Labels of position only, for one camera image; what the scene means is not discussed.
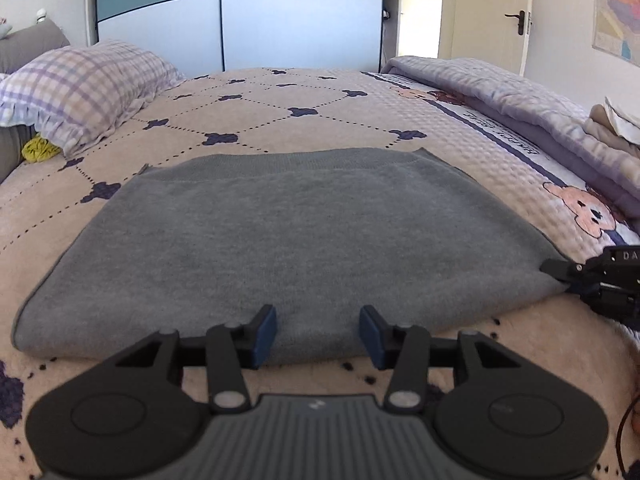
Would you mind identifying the black door handle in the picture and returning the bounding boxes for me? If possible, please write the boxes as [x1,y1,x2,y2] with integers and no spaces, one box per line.
[504,10,533,37]

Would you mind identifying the folded purple quilt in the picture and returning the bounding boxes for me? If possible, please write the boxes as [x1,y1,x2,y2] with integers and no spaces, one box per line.
[380,55,640,221]

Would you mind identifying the stack of beige clothes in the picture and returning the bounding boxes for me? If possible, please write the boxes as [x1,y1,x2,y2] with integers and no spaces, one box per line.
[584,96,640,162]

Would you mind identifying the yellow cloth item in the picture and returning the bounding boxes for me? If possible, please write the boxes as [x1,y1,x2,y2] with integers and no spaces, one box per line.
[21,135,64,164]

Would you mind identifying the wall map poster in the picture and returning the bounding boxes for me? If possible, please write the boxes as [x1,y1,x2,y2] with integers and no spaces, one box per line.
[592,0,640,69]

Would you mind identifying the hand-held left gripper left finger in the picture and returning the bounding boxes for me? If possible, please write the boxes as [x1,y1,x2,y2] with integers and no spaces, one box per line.
[100,304,279,415]

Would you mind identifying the black cable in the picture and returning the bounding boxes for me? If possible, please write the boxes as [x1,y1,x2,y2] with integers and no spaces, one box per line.
[616,394,640,480]

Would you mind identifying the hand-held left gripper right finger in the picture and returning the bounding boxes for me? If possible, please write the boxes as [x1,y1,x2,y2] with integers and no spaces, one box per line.
[359,304,545,415]

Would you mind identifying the blue and white wardrobe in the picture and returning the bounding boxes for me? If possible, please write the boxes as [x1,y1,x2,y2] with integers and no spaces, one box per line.
[85,0,387,79]

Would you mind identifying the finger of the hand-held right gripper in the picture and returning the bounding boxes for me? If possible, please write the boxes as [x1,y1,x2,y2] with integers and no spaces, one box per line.
[540,256,605,292]

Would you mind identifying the beige printed bed cover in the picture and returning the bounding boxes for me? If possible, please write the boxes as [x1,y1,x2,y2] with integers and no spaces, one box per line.
[0,67,640,480]

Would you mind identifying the grey knit sweater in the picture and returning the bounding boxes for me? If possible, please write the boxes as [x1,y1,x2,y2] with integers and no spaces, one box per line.
[11,147,574,367]

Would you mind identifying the purple plaid pillow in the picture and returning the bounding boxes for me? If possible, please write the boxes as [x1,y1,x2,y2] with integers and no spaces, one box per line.
[0,39,187,158]

